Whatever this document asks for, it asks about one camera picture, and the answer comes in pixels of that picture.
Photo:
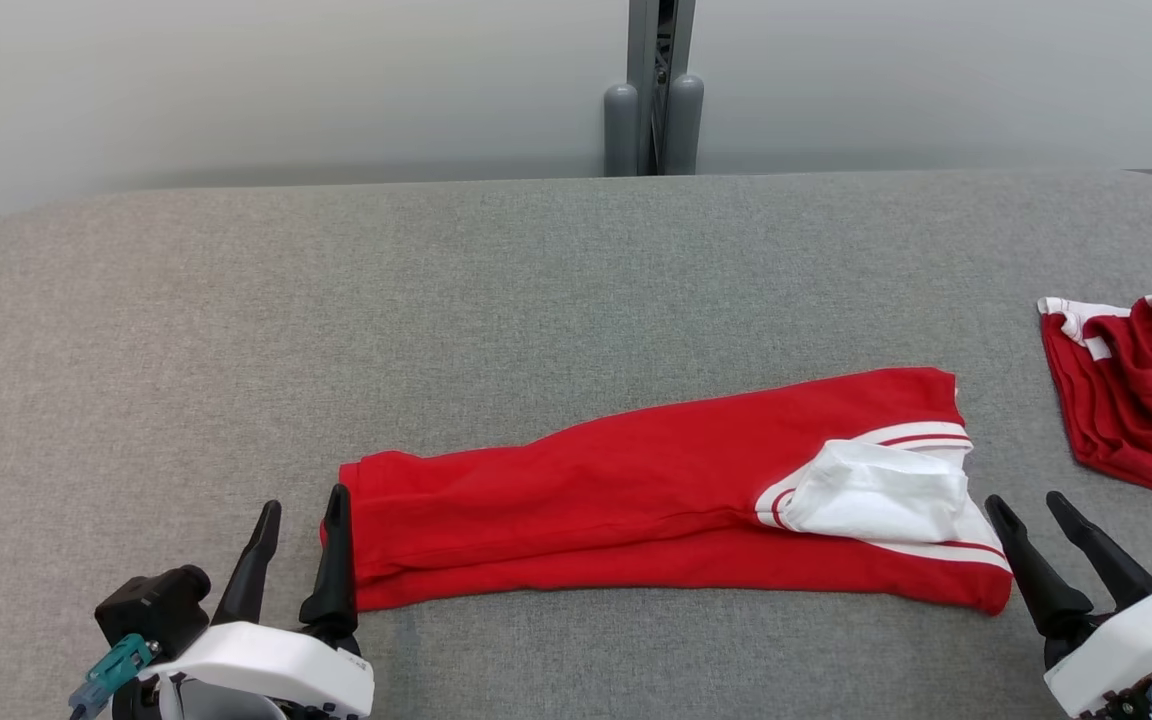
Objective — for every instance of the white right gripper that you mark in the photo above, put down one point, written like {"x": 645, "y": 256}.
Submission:
{"x": 1136, "y": 640}

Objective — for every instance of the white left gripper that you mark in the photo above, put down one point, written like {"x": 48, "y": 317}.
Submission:
{"x": 266, "y": 660}

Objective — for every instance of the red shorts with white stripes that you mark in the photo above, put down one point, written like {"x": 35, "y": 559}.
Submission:
{"x": 1146, "y": 400}

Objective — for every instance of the red basketball jersey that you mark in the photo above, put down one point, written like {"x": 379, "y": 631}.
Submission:
{"x": 586, "y": 500}

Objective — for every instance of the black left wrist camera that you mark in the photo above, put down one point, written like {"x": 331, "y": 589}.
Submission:
{"x": 151, "y": 605}

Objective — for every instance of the teal left camera connector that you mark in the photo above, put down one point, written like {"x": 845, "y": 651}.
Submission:
{"x": 111, "y": 672}

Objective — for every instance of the grey cylindrical post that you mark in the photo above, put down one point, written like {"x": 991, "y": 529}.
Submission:
{"x": 622, "y": 135}
{"x": 687, "y": 130}

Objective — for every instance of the grey metal partition frame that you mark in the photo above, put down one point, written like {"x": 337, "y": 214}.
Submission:
{"x": 644, "y": 50}

